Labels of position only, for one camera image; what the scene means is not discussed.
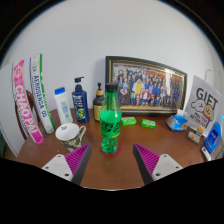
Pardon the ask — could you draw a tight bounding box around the left green soap box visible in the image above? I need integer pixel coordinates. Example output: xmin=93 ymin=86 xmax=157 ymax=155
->
xmin=122 ymin=117 xmax=137 ymax=126

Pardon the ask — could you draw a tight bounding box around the blue tissue pack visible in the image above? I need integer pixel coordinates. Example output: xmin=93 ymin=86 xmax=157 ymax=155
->
xmin=166 ymin=109 xmax=188 ymax=131

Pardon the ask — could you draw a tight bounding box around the small clear snack packet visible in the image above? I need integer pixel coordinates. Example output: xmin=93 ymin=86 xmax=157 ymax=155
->
xmin=188 ymin=131 xmax=200 ymax=144

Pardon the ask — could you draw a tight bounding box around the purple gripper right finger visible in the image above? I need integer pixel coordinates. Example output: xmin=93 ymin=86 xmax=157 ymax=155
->
xmin=133 ymin=144 xmax=182 ymax=185

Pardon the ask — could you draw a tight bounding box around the red round coaster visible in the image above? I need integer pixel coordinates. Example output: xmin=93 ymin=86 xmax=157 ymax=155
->
xmin=100 ymin=143 xmax=122 ymax=158

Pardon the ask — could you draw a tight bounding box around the white gift paper bag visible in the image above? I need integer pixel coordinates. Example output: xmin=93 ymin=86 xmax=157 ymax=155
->
xmin=185 ymin=69 xmax=222 ymax=136

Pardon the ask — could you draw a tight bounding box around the brown pump bottle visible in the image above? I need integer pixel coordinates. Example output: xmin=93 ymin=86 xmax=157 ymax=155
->
xmin=93 ymin=82 xmax=104 ymax=121

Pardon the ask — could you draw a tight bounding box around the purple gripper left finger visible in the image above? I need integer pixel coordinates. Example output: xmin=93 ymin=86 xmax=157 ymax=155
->
xmin=42 ymin=143 xmax=91 ymax=185

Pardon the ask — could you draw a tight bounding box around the white patterned mug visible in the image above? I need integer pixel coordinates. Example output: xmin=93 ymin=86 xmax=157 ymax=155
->
xmin=55 ymin=123 xmax=86 ymax=152

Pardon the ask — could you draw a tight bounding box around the white bottle blue cap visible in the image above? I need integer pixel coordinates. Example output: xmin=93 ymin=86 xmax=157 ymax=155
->
xmin=54 ymin=87 xmax=73 ymax=124

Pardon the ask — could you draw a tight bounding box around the framed group photo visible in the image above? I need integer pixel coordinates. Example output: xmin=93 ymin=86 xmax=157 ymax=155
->
xmin=105 ymin=56 xmax=187 ymax=116

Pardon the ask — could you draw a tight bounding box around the right green soap box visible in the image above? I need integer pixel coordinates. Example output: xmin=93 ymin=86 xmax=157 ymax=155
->
xmin=141 ymin=119 xmax=156 ymax=129

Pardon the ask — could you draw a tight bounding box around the blue detergent bottle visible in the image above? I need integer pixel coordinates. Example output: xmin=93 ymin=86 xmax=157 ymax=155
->
xmin=205 ymin=114 xmax=224 ymax=153

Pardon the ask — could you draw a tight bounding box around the green plastic soda bottle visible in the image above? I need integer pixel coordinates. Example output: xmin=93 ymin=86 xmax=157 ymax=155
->
xmin=100 ymin=83 xmax=122 ymax=154

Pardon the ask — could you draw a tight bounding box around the dark blue pump bottle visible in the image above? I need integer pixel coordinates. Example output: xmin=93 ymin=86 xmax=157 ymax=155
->
xmin=72 ymin=77 xmax=89 ymax=123

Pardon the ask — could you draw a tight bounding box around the white green badminton tube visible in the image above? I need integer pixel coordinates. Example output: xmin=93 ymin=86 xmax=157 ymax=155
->
xmin=30 ymin=54 xmax=55 ymax=134

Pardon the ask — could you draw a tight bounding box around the pink badminton tube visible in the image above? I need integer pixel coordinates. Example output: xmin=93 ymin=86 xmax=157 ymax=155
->
xmin=13 ymin=60 xmax=44 ymax=144

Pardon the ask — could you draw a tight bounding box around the rubiks cube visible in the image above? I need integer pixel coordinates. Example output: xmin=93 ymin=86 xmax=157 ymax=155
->
xmin=196 ymin=126 xmax=204 ymax=137

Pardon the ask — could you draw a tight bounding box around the white remote control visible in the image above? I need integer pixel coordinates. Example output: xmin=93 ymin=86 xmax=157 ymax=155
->
xmin=201 ymin=147 xmax=212 ymax=161

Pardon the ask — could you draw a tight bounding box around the green soap box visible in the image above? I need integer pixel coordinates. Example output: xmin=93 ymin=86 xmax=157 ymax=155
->
xmin=141 ymin=119 xmax=156 ymax=129
xmin=122 ymin=117 xmax=137 ymax=126

